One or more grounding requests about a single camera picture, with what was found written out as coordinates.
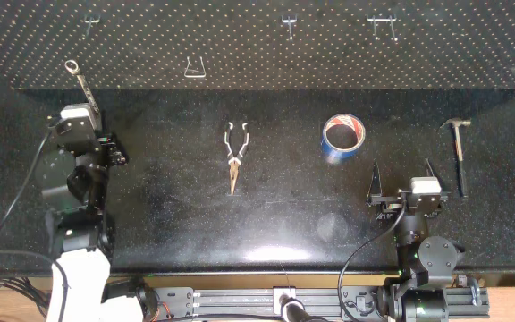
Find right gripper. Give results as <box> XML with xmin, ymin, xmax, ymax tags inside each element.
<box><xmin>366</xmin><ymin>158</ymin><xmax>451</xmax><ymax>215</ymax></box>

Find hammer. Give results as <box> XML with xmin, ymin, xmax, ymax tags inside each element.
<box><xmin>439</xmin><ymin>117</ymin><xmax>472</xmax><ymax>199</ymax></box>

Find roll of blue tape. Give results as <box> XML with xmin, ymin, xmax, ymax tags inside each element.
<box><xmin>320</xmin><ymin>113</ymin><xmax>367</xmax><ymax>165</ymax></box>

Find pliers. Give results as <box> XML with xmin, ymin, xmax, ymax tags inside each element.
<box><xmin>223</xmin><ymin>121</ymin><xmax>250</xmax><ymax>197</ymax></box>

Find wrench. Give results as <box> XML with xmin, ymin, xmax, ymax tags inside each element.
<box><xmin>63</xmin><ymin>59</ymin><xmax>102</xmax><ymax>115</ymax></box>

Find black pegboard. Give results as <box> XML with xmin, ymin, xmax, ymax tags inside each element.
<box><xmin>0</xmin><ymin>0</ymin><xmax>515</xmax><ymax>91</ymax></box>

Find metal hook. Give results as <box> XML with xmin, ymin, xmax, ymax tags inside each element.
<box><xmin>82</xmin><ymin>13</ymin><xmax>102</xmax><ymax>38</ymax></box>
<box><xmin>183</xmin><ymin>55</ymin><xmax>207</xmax><ymax>80</ymax></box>
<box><xmin>366</xmin><ymin>14</ymin><xmax>399</xmax><ymax>42</ymax></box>
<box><xmin>281</xmin><ymin>14</ymin><xmax>298</xmax><ymax>41</ymax></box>

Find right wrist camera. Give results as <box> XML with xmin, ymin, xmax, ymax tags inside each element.
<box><xmin>407</xmin><ymin>176</ymin><xmax>443</xmax><ymax>195</ymax></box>

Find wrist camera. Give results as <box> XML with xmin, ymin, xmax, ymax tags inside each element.
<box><xmin>59</xmin><ymin>103</ymin><xmax>97</xmax><ymax>121</ymax></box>
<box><xmin>407</xmin><ymin>176</ymin><xmax>443</xmax><ymax>195</ymax></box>

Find black cable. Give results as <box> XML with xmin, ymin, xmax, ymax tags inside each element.
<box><xmin>0</xmin><ymin>129</ymin><xmax>71</xmax><ymax>322</ymax></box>
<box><xmin>336</xmin><ymin>203</ymin><xmax>409</xmax><ymax>321</ymax></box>

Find mounting rail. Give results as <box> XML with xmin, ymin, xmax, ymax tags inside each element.
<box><xmin>103</xmin><ymin>275</ymin><xmax>491</xmax><ymax>322</ymax></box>

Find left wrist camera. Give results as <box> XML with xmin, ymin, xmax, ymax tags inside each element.
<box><xmin>59</xmin><ymin>103</ymin><xmax>97</xmax><ymax>121</ymax></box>

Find bundle of black wires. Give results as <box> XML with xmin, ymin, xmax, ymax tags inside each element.
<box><xmin>0</xmin><ymin>275</ymin><xmax>51</xmax><ymax>317</ymax></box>

